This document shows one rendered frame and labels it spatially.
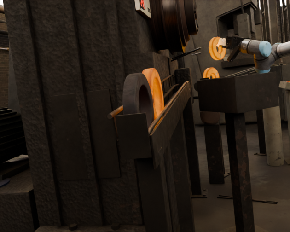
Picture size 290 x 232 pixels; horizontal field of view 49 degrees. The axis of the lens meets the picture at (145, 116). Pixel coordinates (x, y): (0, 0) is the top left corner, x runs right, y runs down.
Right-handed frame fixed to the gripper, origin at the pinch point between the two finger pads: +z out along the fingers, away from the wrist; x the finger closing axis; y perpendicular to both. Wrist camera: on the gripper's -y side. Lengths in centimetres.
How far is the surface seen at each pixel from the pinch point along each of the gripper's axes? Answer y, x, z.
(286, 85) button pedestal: -24, -39, -36
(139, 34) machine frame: 9, 90, -20
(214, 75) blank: -21.2, -2.4, 0.7
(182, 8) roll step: 21, 56, -14
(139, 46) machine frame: 4, 92, -22
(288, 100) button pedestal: -36, -46, -37
